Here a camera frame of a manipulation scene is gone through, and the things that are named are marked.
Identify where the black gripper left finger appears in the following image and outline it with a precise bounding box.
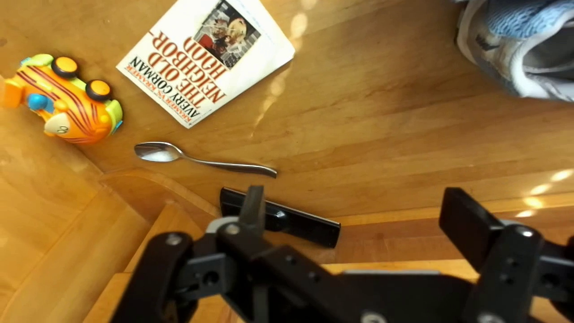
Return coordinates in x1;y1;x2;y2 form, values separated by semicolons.
110;184;361;323

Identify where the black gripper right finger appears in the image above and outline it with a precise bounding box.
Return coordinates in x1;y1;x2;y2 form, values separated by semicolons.
438;185;574;323

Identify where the white paperback book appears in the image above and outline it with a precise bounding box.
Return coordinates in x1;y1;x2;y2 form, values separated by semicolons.
115;0;298;132

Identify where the metal spoon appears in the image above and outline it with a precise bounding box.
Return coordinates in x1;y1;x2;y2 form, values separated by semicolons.
133;141;280;180

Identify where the orange toy car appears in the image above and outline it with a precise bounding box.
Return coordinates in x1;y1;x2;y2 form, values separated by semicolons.
0;53;126;146

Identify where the grey blue sneaker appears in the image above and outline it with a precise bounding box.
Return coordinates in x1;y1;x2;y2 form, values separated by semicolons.
456;0;574;103

